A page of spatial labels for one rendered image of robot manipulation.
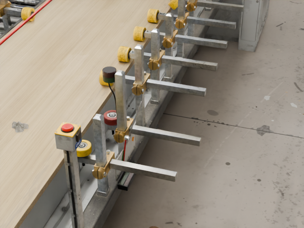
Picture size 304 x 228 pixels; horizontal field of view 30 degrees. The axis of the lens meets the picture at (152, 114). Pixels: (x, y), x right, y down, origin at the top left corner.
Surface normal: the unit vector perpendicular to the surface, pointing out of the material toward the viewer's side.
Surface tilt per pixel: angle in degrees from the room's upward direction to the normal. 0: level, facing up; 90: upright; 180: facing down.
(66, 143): 90
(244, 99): 0
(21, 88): 0
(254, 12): 90
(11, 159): 0
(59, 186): 90
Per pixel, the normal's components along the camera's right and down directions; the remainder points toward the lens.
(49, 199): 0.95, 0.17
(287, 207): 0.00, -0.82
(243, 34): -0.30, 0.54
